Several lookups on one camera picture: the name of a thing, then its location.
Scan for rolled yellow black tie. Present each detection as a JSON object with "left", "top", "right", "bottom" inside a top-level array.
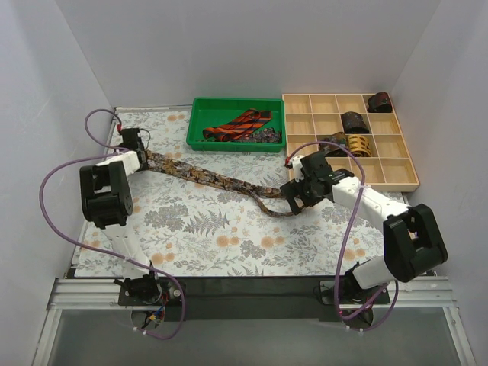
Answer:
[{"left": 346, "top": 134, "right": 373, "bottom": 157}]

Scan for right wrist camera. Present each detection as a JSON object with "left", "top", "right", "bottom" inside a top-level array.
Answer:
[{"left": 285, "top": 155, "right": 304, "bottom": 182}]

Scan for green plastic tray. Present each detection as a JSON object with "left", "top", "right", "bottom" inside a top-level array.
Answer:
[{"left": 186, "top": 97, "right": 286, "bottom": 153}]

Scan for orange navy striped tie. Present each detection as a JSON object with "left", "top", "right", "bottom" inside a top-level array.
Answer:
[{"left": 202, "top": 108, "right": 272, "bottom": 142}]

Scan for dark blue patterned tie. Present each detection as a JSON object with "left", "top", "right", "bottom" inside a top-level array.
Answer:
[{"left": 237, "top": 128, "right": 282, "bottom": 144}]

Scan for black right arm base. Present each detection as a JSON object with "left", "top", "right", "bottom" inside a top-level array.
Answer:
[{"left": 312, "top": 277, "right": 390, "bottom": 306}]

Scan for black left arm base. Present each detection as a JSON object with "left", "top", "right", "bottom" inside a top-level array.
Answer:
[{"left": 114, "top": 275, "right": 186, "bottom": 306}]

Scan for rolled green brown tie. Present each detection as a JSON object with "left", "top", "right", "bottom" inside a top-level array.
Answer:
[{"left": 319, "top": 132, "right": 348, "bottom": 157}]

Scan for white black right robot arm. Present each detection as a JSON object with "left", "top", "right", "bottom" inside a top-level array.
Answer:
[{"left": 281, "top": 152, "right": 448, "bottom": 303}]

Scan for rolled dark floral tie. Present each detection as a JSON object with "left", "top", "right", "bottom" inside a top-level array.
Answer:
[{"left": 341, "top": 111, "right": 370, "bottom": 134}]

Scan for aluminium frame rail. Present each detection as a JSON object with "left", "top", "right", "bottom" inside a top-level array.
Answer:
[{"left": 49, "top": 276, "right": 458, "bottom": 309}]

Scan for floral print table mat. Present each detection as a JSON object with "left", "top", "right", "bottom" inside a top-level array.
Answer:
[{"left": 74, "top": 110, "right": 411, "bottom": 278}]

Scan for rolled dark red tie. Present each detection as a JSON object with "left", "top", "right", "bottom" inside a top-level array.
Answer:
[{"left": 367, "top": 91, "right": 393, "bottom": 114}]

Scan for brown cat print tie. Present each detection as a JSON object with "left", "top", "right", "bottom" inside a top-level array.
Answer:
[{"left": 146, "top": 150, "right": 295, "bottom": 218}]

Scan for wooden compartment organizer box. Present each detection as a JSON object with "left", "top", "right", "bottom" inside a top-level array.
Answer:
[{"left": 282, "top": 91, "right": 419, "bottom": 192}]

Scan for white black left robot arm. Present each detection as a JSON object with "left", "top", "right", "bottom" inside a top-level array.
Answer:
[{"left": 79, "top": 151, "right": 151, "bottom": 279}]

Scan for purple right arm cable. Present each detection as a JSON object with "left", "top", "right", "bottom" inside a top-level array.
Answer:
[{"left": 284, "top": 141, "right": 400, "bottom": 332}]

